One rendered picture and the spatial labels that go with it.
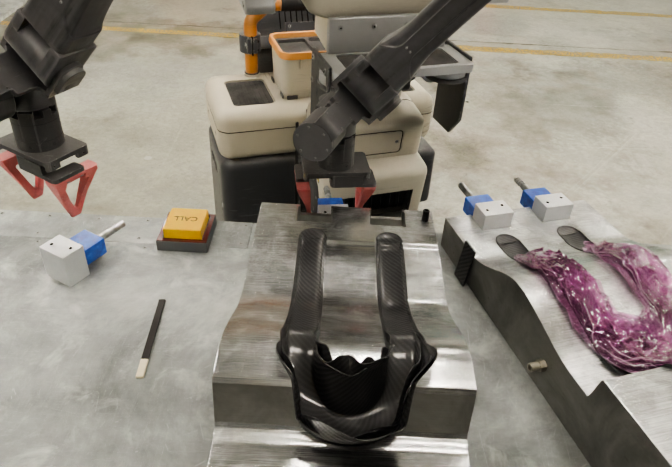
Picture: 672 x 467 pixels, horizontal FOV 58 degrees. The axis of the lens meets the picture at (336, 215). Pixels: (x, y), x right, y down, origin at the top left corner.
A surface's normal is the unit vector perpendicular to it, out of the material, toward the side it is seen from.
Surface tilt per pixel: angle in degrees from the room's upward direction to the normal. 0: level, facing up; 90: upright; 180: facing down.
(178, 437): 0
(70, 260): 90
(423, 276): 3
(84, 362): 0
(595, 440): 90
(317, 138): 90
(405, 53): 92
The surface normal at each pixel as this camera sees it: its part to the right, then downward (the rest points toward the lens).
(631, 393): 0.04, -0.82
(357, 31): 0.30, 0.55
